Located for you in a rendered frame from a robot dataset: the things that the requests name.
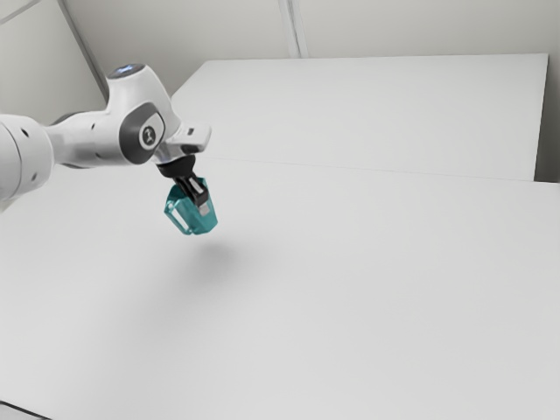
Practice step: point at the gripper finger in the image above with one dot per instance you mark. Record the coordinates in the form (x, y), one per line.
(195, 194)

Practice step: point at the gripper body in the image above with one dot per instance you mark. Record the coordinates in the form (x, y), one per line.
(176, 166)

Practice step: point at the teal faceted mug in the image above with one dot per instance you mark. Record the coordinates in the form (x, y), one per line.
(192, 214)

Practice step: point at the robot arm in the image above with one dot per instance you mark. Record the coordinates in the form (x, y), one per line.
(87, 135)

